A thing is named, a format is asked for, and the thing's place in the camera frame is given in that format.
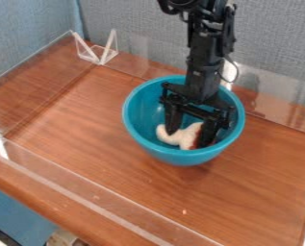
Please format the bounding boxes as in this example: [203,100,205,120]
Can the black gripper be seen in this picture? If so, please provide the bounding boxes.
[160,65,232,148]

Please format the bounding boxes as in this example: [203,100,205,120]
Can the white and brown toy mushroom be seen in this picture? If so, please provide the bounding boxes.
[156,122,203,150]

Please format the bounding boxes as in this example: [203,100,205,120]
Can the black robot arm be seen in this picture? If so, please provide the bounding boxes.
[157,0,237,148]

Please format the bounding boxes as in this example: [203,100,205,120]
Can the blue plastic bowl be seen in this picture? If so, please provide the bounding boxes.
[122,75,247,166]

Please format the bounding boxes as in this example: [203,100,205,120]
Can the clear acrylic back barrier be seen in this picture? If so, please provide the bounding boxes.
[69,30,305,137]

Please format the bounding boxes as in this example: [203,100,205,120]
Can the clear acrylic barrier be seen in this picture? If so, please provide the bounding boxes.
[0,133,223,246]
[69,30,305,137]

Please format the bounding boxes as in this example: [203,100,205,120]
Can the clear acrylic front barrier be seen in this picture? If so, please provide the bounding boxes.
[0,133,223,246]

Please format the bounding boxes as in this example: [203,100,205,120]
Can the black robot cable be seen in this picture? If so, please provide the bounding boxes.
[219,56,243,85]

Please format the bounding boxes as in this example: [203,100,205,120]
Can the clear acrylic corner bracket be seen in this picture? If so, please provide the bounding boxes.
[72,29,120,65]

